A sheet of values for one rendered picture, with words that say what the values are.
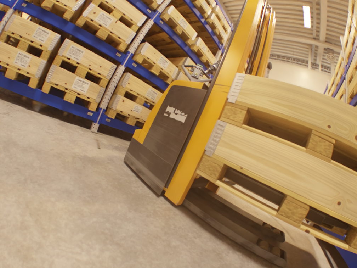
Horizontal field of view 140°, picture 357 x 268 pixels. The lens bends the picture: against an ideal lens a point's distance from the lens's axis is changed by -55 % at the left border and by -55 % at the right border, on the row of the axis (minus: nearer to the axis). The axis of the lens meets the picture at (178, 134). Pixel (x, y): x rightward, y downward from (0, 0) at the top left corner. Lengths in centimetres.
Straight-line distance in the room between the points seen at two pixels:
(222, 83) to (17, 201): 131
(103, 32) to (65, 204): 190
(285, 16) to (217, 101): 807
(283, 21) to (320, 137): 853
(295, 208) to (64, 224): 99
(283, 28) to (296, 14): 132
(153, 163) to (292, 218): 98
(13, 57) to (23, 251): 187
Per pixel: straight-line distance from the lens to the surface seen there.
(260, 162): 77
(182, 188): 100
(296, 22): 910
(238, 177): 91
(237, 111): 86
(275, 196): 90
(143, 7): 256
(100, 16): 216
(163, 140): 108
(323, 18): 823
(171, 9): 279
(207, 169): 85
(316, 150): 81
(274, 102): 85
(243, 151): 79
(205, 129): 96
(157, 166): 109
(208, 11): 366
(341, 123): 90
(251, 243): 101
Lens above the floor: 50
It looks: 1 degrees down
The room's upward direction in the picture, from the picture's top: 24 degrees clockwise
